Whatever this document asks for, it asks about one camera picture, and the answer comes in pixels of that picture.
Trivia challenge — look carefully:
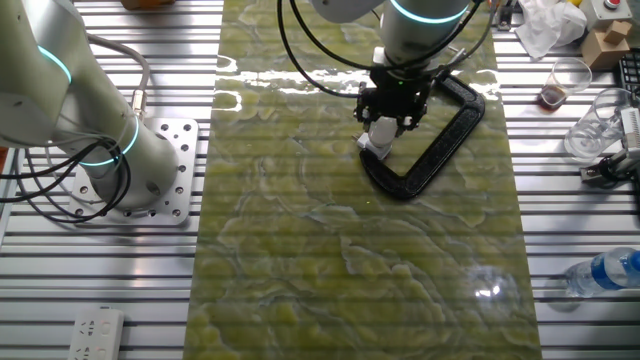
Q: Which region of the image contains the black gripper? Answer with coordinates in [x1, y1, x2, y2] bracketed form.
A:
[353, 67, 434, 134]

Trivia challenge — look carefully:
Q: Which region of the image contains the white light bulb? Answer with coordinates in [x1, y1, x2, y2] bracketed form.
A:
[368, 115, 401, 151]

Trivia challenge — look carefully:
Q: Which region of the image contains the white lamp socket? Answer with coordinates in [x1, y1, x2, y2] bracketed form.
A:
[356, 132, 394, 161]

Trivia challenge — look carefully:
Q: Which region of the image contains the black C-clamp with steel screw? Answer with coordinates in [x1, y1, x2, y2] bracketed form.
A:
[358, 72, 487, 202]

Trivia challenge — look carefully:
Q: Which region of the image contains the green marble pattern mat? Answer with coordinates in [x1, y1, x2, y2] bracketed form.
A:
[182, 0, 544, 360]

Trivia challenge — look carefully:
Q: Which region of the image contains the clear cup with brown liquid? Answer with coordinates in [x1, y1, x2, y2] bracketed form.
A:
[537, 56, 594, 114]

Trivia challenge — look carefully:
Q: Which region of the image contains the small cardboard box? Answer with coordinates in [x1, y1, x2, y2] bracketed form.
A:
[580, 29, 631, 71]

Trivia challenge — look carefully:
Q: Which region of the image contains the small brown block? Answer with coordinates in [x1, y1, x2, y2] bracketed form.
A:
[603, 19, 634, 46]

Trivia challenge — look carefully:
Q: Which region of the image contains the black keyboard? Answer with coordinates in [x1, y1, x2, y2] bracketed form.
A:
[617, 52, 640, 99]

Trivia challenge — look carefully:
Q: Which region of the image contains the grey emergency stop box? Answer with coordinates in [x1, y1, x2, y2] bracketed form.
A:
[579, 0, 640, 32]

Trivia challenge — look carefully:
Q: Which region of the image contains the water bottle with blue cap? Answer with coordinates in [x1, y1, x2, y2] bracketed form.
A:
[563, 246, 640, 300]

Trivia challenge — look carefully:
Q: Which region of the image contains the white power strip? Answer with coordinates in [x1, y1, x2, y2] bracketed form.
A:
[67, 306, 126, 360]

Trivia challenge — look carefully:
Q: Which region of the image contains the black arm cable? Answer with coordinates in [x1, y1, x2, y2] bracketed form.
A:
[288, 0, 496, 74]
[276, 0, 364, 100]

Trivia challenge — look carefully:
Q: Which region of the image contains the silver camera module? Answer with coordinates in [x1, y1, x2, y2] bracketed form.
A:
[494, 0, 516, 31]

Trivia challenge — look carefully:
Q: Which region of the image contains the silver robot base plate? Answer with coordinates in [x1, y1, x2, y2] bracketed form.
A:
[66, 117, 200, 227]

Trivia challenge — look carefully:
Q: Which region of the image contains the grey camera on black mount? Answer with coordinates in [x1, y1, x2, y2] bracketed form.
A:
[579, 106, 640, 190]

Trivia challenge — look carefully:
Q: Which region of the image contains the grey hose with metal connector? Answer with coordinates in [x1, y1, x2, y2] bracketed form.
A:
[87, 33, 152, 124]

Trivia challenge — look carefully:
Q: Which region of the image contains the black looped cable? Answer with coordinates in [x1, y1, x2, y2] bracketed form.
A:
[0, 139, 133, 225]

